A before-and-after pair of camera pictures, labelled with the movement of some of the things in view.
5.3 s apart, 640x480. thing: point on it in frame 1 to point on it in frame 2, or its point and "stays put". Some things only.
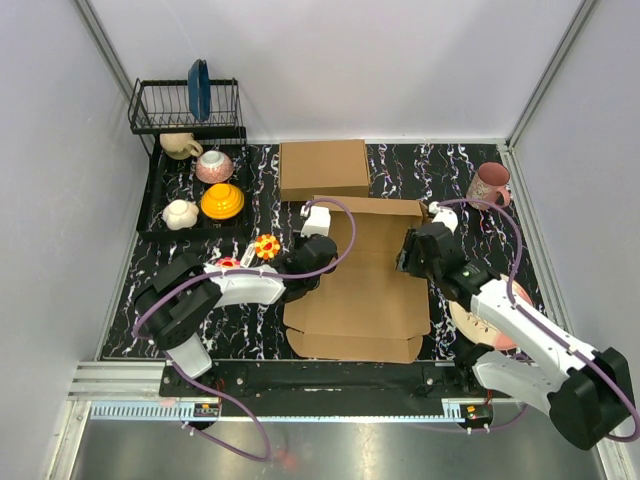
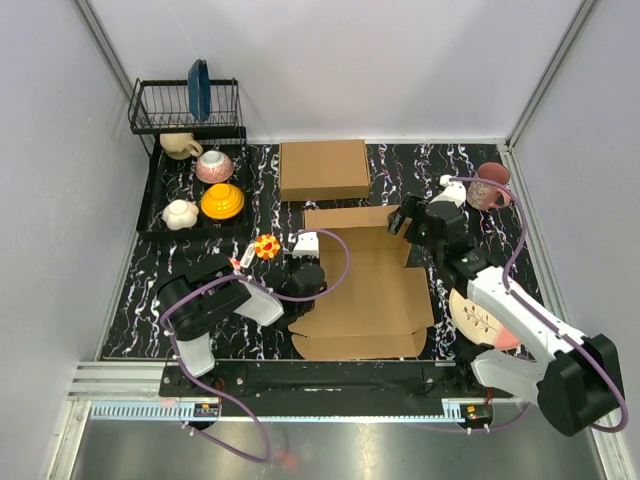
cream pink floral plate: (478, 329) stays put
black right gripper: (405, 260) to (412, 207)
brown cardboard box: (367, 309) stays put
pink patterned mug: (490, 179) stays put
